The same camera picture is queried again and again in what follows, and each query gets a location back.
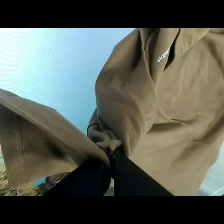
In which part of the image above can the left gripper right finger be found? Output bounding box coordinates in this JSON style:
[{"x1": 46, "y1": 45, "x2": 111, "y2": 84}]
[{"x1": 110, "y1": 149, "x2": 174, "y2": 197}]

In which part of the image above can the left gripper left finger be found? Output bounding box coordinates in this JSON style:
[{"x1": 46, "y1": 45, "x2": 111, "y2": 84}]
[{"x1": 44, "y1": 157, "x2": 112, "y2": 197}]

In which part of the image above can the brown T-shirt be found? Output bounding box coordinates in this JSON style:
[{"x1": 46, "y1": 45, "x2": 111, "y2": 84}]
[{"x1": 0, "y1": 28, "x2": 224, "y2": 197}]

